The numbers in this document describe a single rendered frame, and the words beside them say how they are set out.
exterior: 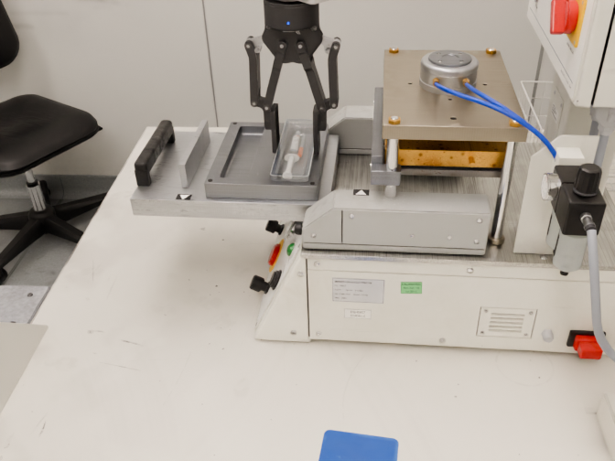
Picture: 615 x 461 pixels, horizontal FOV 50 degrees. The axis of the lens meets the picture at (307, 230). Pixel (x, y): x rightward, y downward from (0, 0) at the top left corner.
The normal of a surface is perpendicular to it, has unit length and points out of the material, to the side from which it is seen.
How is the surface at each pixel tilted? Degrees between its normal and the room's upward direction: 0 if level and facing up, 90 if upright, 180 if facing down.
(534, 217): 90
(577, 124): 90
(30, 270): 0
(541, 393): 0
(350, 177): 0
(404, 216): 90
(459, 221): 90
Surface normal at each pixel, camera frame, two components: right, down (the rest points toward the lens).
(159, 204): -0.11, 0.58
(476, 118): -0.03, -0.82
